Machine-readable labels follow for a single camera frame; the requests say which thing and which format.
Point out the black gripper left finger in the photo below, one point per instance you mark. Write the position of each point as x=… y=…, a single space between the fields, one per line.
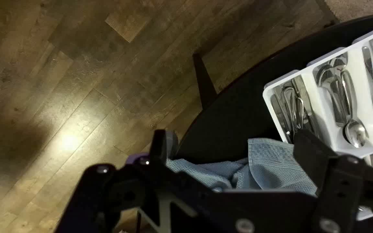
x=104 y=194

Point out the silver spoon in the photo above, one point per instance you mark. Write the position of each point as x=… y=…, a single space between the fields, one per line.
x=327 y=79
x=355 y=131

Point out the blue cloth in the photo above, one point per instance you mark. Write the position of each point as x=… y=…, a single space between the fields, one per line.
x=273 y=169

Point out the silver knife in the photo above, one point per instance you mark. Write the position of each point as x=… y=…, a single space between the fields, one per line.
x=279 y=112
x=291 y=104

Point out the dark wooden furniture leg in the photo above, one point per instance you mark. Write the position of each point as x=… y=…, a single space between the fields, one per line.
x=205 y=82

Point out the white plastic cutlery tray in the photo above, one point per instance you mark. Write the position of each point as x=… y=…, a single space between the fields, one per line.
x=363 y=86

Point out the black round table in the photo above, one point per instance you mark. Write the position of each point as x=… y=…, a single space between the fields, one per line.
x=239 y=108

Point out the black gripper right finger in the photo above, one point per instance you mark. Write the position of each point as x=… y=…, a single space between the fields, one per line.
x=350 y=194

